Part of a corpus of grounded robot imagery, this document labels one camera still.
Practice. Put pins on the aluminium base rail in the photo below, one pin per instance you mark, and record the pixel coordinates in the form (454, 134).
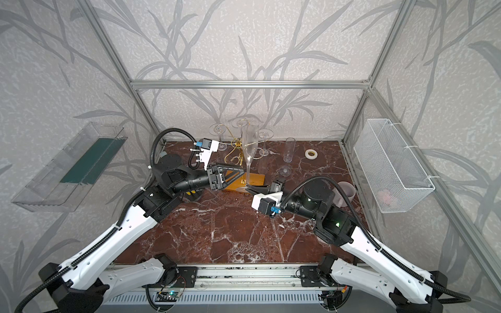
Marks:
(246, 276)

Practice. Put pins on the white wire basket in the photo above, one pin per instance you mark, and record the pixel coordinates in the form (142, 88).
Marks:
(388, 162)

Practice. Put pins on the white tape roll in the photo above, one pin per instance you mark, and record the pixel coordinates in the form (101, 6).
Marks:
(311, 154)

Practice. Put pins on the gold wire glass rack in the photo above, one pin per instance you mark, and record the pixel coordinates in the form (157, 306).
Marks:
(236, 156)

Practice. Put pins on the yellow black work glove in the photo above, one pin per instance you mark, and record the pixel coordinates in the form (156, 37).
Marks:
(192, 196)

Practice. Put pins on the lilac mug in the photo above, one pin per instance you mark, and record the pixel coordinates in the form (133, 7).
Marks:
(350, 192)

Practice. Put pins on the clear plastic wall shelf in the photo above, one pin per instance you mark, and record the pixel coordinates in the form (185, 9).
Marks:
(66, 180)

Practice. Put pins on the pink item in basket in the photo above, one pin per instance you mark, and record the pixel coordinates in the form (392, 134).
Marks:
(387, 199)

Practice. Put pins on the clear wine glass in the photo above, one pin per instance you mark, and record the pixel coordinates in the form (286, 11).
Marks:
(240, 123)
(288, 153)
(219, 130)
(265, 135)
(249, 141)

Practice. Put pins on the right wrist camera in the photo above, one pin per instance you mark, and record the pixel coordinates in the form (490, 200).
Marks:
(268, 204)

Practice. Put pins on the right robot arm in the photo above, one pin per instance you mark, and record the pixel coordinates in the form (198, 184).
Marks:
(343, 227)

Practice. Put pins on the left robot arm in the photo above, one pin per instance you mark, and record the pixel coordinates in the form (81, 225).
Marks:
(171, 179)

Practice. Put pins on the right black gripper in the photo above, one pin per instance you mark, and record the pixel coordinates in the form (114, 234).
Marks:
(278, 188)

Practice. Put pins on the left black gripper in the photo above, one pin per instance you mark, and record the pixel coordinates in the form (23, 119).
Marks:
(215, 176)

